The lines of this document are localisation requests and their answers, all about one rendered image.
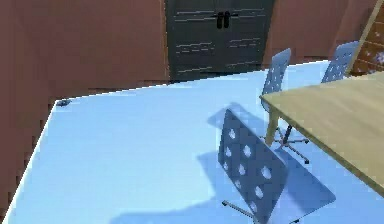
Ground dark grey double door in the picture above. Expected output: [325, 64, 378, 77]
[164, 0, 276, 83]

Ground grey perforated swivel chair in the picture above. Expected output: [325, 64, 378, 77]
[217, 108, 337, 224]
[320, 40, 360, 84]
[260, 47, 310, 165]

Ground light wooden table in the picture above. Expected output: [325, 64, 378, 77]
[259, 71, 384, 198]

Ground wooden shelf unit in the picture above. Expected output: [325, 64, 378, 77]
[344, 0, 384, 77]

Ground black door handle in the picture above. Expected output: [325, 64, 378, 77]
[211, 11, 225, 30]
[223, 10, 240, 29]

